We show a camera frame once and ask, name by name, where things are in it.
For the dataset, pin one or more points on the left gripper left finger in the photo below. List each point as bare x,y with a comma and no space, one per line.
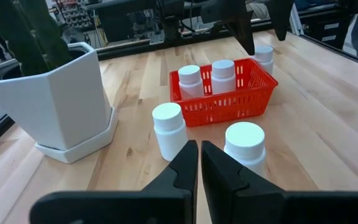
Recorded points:
166,199

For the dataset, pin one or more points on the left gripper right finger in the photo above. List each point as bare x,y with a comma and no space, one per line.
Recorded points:
228,196

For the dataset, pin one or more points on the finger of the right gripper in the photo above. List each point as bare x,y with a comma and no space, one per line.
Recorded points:
244,31
281,18

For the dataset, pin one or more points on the white pill bottle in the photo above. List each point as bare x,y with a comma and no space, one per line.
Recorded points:
191,84
223,77
244,143
169,130
264,57

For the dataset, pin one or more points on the red plastic slotted basket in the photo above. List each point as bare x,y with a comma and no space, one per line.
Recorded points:
228,109

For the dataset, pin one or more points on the black drawer cabinet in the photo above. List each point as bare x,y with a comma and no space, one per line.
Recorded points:
325,26

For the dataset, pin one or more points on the white pot saucer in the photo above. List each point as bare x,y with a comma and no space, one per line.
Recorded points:
82,147

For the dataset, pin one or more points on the white hexagonal plant pot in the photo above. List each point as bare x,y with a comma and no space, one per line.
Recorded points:
57,102

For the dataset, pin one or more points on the shelf with storage bins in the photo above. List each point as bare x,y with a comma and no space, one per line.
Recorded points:
73,12

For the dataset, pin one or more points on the green cactus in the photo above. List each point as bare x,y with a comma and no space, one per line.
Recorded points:
33,37

